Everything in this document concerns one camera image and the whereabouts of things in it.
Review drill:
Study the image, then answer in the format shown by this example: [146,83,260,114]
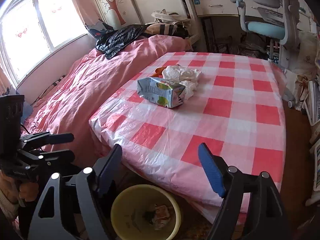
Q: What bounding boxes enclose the white bookshelf rack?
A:
[303,67,319,206]

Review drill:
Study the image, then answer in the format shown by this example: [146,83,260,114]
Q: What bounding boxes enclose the red white checkered tablecloth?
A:
[89,53,286,222]

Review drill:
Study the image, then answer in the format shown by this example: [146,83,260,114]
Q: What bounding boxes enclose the black puffer jacket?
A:
[95,24,149,60]

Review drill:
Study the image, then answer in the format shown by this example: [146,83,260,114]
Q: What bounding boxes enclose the yellow trash bin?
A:
[111,184,182,239]

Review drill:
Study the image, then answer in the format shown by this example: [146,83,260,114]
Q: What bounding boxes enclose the window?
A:
[1,0,86,85]

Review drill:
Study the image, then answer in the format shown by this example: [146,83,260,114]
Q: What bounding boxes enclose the white paper bag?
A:
[180,80,198,100]

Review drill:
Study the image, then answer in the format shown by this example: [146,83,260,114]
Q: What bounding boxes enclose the striped beige pillow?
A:
[144,23,189,38]

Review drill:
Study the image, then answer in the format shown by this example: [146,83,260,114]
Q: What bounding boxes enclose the grey blue desk chair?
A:
[231,0,300,68]

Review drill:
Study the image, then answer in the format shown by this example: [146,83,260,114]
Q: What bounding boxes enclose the white desk with drawers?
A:
[193,0,317,34]

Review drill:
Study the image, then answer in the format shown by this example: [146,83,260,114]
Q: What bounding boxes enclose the blue milk carton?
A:
[137,77,185,108]

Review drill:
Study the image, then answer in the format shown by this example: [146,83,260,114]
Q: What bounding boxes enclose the beige tote bag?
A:
[151,9,190,24]

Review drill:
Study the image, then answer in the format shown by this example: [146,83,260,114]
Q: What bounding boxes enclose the white wrapper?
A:
[162,65,201,82]

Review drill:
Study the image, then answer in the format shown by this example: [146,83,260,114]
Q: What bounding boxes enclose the pink curtain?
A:
[72,0,114,39]

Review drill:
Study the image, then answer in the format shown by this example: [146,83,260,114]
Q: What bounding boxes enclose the pink duvet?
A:
[24,35,190,167]

